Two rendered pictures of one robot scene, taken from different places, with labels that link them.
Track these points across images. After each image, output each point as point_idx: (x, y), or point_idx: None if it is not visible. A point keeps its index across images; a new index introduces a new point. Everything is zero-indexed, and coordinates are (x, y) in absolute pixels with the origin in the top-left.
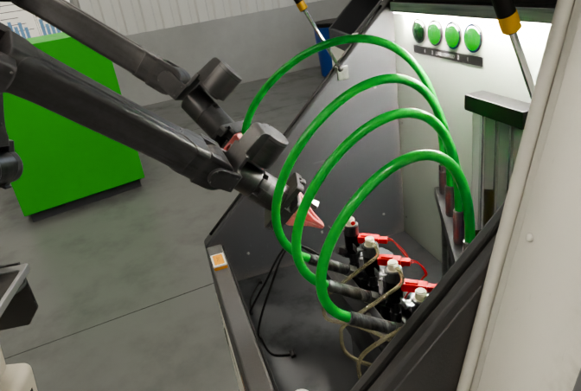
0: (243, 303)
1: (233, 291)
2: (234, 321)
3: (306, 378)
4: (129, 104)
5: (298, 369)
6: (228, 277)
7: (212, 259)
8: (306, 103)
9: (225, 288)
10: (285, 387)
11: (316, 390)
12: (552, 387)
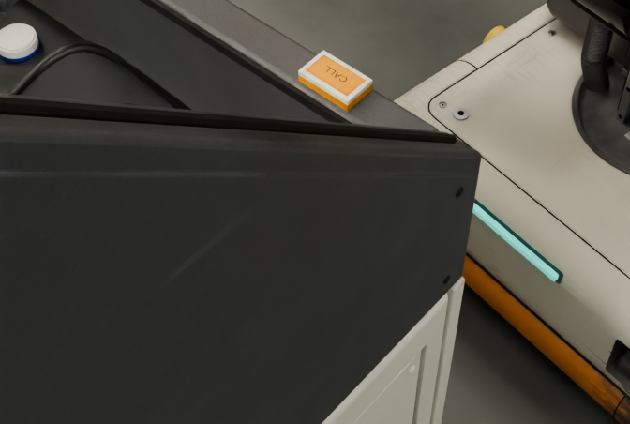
0: (170, 7)
1: (218, 22)
2: None
3: (31, 87)
4: None
5: (55, 98)
6: (267, 55)
7: (355, 71)
8: (96, 104)
9: (247, 25)
10: (64, 61)
11: (1, 74)
12: None
